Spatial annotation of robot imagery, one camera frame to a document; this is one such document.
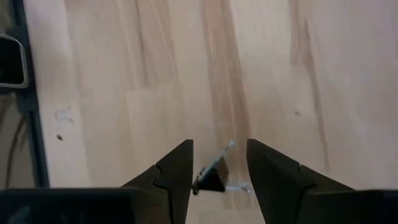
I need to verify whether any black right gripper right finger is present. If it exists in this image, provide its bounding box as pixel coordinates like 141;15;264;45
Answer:
247;138;355;224

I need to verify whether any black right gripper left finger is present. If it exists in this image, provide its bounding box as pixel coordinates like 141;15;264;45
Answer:
121;139;194;224

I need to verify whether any black binder clip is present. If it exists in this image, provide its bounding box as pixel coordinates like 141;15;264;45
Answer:
190;139;251;197

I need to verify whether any grey rectangular metal tube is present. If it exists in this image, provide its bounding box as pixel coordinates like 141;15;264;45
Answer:
0;33;30;90

